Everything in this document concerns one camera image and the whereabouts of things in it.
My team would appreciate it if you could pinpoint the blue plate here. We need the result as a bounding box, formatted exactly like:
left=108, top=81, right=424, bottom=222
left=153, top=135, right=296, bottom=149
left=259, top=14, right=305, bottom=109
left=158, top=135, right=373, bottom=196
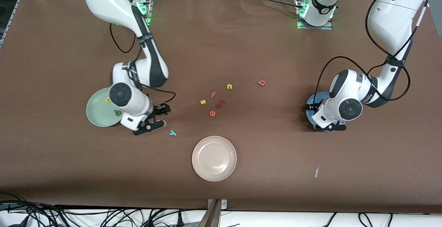
left=306, top=92, right=347, bottom=132

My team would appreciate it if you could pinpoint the light green plate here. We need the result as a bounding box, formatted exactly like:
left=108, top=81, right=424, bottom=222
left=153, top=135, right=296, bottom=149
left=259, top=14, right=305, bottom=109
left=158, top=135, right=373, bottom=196
left=86, top=87, right=123, bottom=128

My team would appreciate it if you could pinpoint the beige plate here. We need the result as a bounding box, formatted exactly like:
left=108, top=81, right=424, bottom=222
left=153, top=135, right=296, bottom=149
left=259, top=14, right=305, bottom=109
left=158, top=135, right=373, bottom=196
left=192, top=136, right=237, bottom=182

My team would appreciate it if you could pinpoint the brown table cover sheet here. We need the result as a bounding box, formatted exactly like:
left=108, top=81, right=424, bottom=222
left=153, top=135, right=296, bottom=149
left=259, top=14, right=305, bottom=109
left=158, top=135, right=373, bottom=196
left=0, top=0, right=442, bottom=215

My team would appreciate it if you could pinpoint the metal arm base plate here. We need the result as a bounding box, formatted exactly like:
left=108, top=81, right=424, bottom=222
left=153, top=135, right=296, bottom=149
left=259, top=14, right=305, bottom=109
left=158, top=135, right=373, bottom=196
left=296, top=0, right=334, bottom=30
left=138, top=0, right=154, bottom=26

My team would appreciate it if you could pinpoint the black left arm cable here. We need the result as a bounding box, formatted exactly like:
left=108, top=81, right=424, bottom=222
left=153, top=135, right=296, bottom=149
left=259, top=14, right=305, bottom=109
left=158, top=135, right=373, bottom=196
left=315, top=0, right=432, bottom=100

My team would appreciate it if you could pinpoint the metal mounting bracket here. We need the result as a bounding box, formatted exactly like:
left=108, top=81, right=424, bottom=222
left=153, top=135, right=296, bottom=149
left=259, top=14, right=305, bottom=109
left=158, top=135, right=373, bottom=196
left=207, top=199, right=228, bottom=209

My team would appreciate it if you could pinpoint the black tabletop cable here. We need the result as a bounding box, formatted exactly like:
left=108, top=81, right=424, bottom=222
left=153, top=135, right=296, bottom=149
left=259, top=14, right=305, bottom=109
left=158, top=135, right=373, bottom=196
left=246, top=0, right=301, bottom=8

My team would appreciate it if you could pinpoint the metal camera pole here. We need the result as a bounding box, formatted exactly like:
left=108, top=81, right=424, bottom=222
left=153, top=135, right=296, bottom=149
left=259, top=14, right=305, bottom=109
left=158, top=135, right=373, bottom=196
left=198, top=199, right=221, bottom=227

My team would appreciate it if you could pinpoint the aluminium table edge rail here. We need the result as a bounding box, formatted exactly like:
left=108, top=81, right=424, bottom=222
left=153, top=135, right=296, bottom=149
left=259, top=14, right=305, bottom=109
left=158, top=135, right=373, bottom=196
left=0, top=0, right=22, bottom=46

